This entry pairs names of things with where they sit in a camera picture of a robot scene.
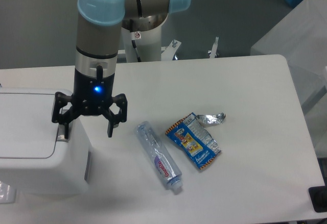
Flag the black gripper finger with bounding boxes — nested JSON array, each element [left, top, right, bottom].
[[52, 92, 82, 139], [101, 93, 128, 138]]

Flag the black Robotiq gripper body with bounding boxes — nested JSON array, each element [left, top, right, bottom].
[[72, 70, 114, 116]]

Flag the white push-lid trash can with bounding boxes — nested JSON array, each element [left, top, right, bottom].
[[1, 87, 92, 194]]

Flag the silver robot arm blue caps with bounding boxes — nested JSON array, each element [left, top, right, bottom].
[[52, 0, 191, 139]]

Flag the blue snack wrapper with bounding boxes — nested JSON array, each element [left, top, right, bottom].
[[166, 113, 226, 170]]

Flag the crushed clear plastic bottle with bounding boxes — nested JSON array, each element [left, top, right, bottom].
[[135, 121, 183, 193]]

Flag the clear plastic object left edge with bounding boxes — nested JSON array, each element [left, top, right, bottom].
[[0, 181, 16, 204]]

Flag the black object at table edge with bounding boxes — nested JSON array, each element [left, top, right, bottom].
[[309, 186, 326, 213]]

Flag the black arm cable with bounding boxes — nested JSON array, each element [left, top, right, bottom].
[[129, 19, 142, 63]]

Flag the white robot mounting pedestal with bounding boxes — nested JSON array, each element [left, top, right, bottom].
[[122, 14, 181, 63]]

